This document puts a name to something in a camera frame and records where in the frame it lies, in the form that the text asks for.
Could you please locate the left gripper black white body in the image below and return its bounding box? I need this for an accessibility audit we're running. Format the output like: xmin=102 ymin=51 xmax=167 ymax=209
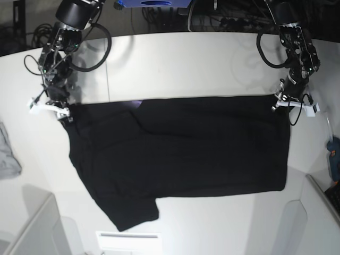
xmin=271 ymin=75 xmax=313 ymax=112

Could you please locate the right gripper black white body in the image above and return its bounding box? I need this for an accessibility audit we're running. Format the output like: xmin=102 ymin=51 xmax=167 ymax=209
xmin=42 ymin=83 xmax=73 ymax=123

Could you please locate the black T-shirt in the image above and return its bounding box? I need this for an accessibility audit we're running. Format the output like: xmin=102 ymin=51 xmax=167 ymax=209
xmin=62 ymin=95 xmax=291 ymax=232

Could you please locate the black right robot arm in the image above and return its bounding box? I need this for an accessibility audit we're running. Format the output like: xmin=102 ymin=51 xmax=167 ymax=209
xmin=30 ymin=1 xmax=112 ymax=122

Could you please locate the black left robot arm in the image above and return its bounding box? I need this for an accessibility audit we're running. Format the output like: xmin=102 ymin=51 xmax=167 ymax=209
xmin=265 ymin=1 xmax=320 ymax=109

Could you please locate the blue glue gun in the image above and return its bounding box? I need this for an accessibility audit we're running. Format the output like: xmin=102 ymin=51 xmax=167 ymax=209
xmin=323 ymin=107 xmax=340 ymax=182

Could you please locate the grey cloth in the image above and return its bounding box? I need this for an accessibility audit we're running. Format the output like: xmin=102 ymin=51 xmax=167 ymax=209
xmin=1 ymin=122 xmax=22 ymax=180

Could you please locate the black keyboard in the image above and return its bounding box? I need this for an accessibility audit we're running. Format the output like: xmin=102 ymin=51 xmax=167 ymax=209
xmin=325 ymin=183 xmax=340 ymax=214

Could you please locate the blue box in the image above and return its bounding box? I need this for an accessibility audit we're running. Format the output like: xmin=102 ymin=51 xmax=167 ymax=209
xmin=122 ymin=0 xmax=191 ymax=8

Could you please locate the white right partition panel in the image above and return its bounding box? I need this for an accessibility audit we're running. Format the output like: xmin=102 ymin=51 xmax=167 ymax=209
xmin=273 ymin=175 xmax=339 ymax=254

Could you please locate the white partition panel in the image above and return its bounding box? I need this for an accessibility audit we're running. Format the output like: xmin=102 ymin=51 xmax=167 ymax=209
xmin=3 ymin=193 xmax=72 ymax=254
xmin=273 ymin=175 xmax=339 ymax=254

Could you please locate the white left partition panel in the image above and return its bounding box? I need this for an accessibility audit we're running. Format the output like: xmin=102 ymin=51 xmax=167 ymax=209
xmin=3 ymin=193 xmax=72 ymax=254

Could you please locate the white slotted plate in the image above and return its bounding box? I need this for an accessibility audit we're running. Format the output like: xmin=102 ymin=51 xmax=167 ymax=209
xmin=96 ymin=231 xmax=162 ymax=252

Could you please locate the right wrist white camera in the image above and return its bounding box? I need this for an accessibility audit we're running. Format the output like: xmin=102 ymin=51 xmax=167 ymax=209
xmin=28 ymin=98 xmax=43 ymax=115

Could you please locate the wrist white camera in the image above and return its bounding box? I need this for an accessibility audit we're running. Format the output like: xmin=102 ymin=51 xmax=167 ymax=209
xmin=28 ymin=98 xmax=43 ymax=115
xmin=304 ymin=104 xmax=320 ymax=117

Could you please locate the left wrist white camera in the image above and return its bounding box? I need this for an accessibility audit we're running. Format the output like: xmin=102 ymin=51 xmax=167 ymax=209
xmin=304 ymin=104 xmax=320 ymax=117

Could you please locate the coiled black cable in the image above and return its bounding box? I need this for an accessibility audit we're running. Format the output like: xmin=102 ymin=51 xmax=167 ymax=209
xmin=31 ymin=23 xmax=58 ymax=49

